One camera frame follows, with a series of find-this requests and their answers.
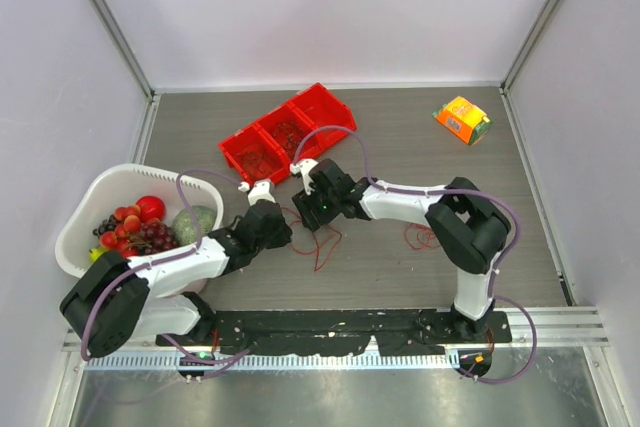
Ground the red three-compartment bin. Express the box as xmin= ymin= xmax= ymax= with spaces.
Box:
xmin=219 ymin=83 xmax=357 ymax=184

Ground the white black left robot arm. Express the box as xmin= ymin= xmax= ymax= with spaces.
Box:
xmin=60 ymin=200 xmax=292 ymax=360

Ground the dark grape bunch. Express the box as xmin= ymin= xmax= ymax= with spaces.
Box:
xmin=92 ymin=216 xmax=180 ymax=254

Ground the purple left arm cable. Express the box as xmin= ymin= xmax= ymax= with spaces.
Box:
xmin=79 ymin=168 xmax=251 ymax=378

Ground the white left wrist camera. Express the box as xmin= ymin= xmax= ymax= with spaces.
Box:
xmin=237 ymin=179 xmax=276 ymax=206

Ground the yellow green pear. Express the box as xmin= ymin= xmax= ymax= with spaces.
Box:
xmin=89 ymin=246 xmax=108 ymax=262

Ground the red cable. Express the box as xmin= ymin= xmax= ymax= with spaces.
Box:
xmin=282 ymin=206 xmax=344 ymax=273
xmin=403 ymin=221 xmax=444 ymax=252

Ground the white slotted cable duct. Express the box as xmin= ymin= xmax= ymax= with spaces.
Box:
xmin=85 ymin=351 xmax=459 ymax=373

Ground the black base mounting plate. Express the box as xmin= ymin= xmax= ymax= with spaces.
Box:
xmin=173 ymin=309 xmax=512 ymax=357

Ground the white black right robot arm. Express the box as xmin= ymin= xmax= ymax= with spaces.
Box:
xmin=290 ymin=159 xmax=519 ymax=342

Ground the white plastic basket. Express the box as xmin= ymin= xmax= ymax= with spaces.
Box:
xmin=55 ymin=164 xmax=229 ymax=298

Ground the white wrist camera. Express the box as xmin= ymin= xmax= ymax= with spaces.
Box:
xmin=289 ymin=158 xmax=318 ymax=196
xmin=237 ymin=179 xmax=276 ymax=206

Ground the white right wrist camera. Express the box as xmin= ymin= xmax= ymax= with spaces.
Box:
xmin=289 ymin=158 xmax=318 ymax=196

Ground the red apple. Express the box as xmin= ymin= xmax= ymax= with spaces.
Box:
xmin=136 ymin=195 xmax=166 ymax=223

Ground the orange green carton box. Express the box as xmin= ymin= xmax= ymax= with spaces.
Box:
xmin=432 ymin=96 xmax=492 ymax=146

